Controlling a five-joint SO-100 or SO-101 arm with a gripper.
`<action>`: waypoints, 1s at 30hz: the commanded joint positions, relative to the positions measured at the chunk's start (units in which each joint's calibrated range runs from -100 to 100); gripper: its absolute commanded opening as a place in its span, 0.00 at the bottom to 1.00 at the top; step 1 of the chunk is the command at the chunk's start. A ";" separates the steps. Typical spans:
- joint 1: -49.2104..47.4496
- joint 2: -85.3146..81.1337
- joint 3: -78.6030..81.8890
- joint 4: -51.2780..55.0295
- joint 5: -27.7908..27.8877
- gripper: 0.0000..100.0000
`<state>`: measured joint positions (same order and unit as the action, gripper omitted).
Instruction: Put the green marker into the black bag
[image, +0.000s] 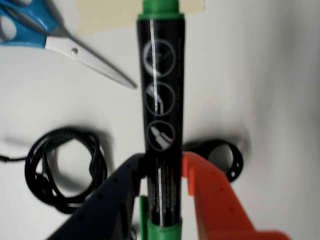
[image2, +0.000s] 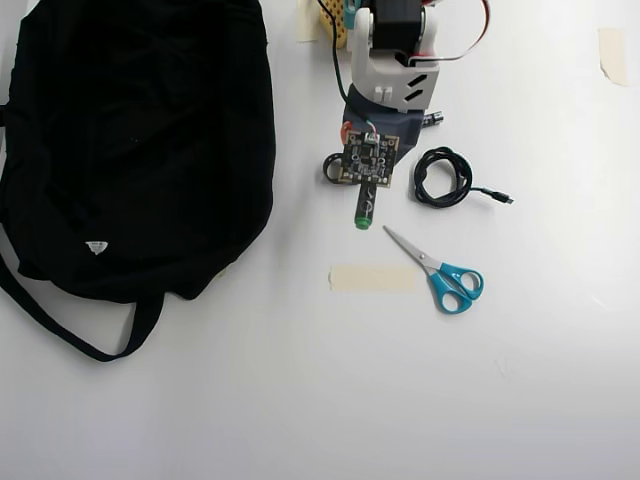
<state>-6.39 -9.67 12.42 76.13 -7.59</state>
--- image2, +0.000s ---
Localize navy gripper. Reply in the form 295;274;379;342
340;83;427;157

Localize green marker with black barrel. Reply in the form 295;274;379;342
353;181;379;232

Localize yellow perforated robot base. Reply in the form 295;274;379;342
318;0;358;50

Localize black fabric bag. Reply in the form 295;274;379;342
0;0;279;364

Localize beige masking tape strip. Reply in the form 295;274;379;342
296;0;322;44
328;265;418;295
597;27;633;88

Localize bare camera circuit board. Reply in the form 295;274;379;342
338;127;403;191

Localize dark thin camera cable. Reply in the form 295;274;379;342
327;0;352;104

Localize black braided USB cable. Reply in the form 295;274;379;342
412;145;516;211

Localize red white black servo cable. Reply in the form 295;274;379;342
408;0;494;67

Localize scissors with blue handles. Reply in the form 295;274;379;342
382;225;486;316

